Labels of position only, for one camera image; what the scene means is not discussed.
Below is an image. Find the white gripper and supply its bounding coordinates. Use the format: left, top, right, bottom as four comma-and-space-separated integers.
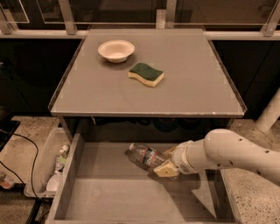
153, 140, 201, 178

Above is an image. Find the clear plastic water bottle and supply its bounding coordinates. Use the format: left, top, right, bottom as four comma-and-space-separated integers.
124, 143, 167, 172

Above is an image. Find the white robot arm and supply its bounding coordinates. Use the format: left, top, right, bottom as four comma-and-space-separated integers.
153, 129, 280, 186

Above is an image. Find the open grey top drawer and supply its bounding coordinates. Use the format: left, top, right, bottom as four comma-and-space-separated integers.
45, 133, 242, 224

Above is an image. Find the grey cabinet with top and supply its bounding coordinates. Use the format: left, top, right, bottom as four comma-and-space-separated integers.
49, 29, 247, 136

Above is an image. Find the small bottle in bin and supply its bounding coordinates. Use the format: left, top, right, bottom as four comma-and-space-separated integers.
55, 144, 70, 172

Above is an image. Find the green yellow sponge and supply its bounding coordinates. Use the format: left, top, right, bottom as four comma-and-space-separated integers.
128, 63, 165, 88

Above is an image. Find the clear plastic storage bin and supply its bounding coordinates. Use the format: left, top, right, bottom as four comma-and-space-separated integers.
24, 128, 70, 198

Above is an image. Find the white bowl in bin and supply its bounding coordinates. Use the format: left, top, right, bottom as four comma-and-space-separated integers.
46, 173, 62, 192

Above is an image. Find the small can on floor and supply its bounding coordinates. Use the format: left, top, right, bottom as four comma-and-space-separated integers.
0, 171, 15, 189

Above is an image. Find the white post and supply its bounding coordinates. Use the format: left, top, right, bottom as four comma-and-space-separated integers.
255, 88, 280, 132

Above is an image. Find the metal railing frame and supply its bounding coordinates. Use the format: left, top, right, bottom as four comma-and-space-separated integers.
0, 0, 280, 40

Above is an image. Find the black cable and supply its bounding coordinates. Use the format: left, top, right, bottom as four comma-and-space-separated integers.
0, 129, 45, 200

